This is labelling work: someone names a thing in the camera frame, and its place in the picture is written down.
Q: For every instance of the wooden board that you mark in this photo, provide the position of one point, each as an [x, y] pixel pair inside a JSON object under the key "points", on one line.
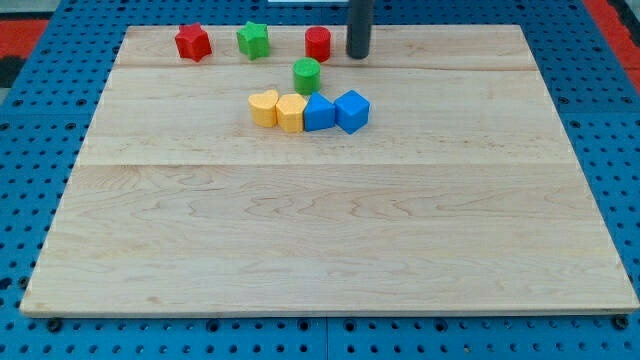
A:
{"points": [[461, 196]]}

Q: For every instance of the blue triangular block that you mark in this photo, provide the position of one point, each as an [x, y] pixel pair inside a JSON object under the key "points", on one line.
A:
{"points": [[319, 113]]}

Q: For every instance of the blue cube block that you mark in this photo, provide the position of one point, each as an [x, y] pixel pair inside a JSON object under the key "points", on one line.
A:
{"points": [[352, 111]]}

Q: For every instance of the yellow pentagon block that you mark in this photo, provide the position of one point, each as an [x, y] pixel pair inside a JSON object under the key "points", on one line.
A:
{"points": [[290, 112]]}

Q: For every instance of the yellow heart block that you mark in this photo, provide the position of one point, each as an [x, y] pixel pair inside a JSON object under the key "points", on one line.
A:
{"points": [[262, 108]]}

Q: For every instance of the green cylinder block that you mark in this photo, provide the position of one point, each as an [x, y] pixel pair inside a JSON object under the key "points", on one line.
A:
{"points": [[306, 75]]}

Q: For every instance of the red cylinder block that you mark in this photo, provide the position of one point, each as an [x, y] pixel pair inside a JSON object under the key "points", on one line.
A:
{"points": [[318, 43]]}

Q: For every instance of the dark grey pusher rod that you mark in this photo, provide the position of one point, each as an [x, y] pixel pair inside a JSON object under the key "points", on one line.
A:
{"points": [[359, 27]]}

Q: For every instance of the green star block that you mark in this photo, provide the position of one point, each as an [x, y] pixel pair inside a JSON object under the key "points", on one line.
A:
{"points": [[253, 40]]}

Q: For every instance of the red star block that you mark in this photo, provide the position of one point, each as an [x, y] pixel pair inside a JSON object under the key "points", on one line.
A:
{"points": [[193, 42]]}

